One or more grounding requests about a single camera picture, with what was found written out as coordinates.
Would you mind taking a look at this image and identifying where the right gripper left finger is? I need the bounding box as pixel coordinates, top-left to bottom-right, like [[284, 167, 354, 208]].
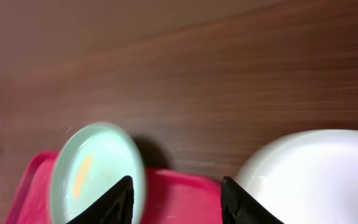
[[67, 175, 134, 224]]

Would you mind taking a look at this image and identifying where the white round plate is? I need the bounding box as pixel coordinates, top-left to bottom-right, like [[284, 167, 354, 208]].
[[235, 129, 358, 223]]

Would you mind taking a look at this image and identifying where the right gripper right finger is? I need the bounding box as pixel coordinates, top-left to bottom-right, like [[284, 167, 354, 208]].
[[221, 176, 283, 224]]

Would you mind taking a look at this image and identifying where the light blue plate top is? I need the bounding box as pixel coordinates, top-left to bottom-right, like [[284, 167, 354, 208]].
[[49, 123, 147, 224]]

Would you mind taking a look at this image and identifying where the red plastic tray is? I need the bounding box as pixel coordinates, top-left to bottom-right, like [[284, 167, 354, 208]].
[[5, 151, 223, 224]]

